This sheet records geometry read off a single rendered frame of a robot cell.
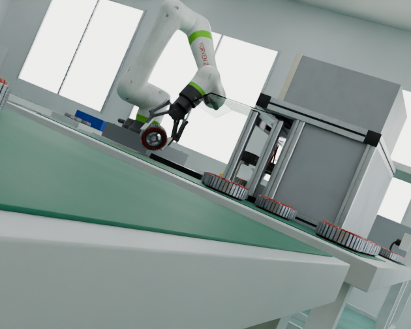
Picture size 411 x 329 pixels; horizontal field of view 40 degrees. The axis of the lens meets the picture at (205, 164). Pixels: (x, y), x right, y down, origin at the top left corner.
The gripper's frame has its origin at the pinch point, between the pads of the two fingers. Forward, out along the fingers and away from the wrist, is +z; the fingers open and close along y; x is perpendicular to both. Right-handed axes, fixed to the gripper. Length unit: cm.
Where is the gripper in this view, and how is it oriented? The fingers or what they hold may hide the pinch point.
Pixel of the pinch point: (154, 136)
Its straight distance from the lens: 231.7
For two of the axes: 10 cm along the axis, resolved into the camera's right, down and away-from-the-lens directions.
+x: 5.1, 1.5, -8.5
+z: -6.3, 7.3, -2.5
